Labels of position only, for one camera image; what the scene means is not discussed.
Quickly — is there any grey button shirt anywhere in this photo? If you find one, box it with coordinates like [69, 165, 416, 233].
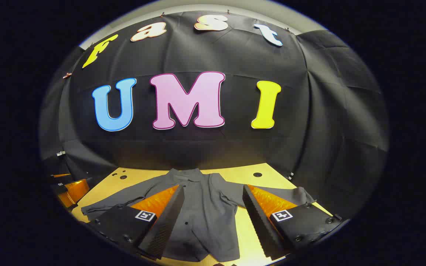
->
[81, 168, 316, 263]

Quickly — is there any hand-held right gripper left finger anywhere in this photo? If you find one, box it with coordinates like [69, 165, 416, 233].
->
[87, 184, 186, 260]

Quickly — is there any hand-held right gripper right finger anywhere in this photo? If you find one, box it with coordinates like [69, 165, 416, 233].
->
[242, 184, 343, 261]

